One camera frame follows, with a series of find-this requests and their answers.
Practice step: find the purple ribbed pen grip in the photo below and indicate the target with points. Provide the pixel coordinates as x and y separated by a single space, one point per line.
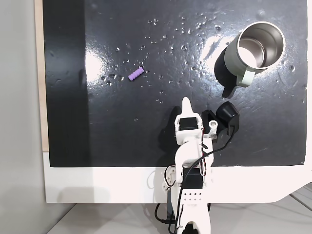
136 74

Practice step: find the pale green steel cup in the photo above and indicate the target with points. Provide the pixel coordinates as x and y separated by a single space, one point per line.
234 58

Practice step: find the black table mat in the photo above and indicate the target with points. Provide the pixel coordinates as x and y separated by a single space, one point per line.
146 122

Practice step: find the black camera box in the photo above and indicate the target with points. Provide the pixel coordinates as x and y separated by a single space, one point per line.
228 114

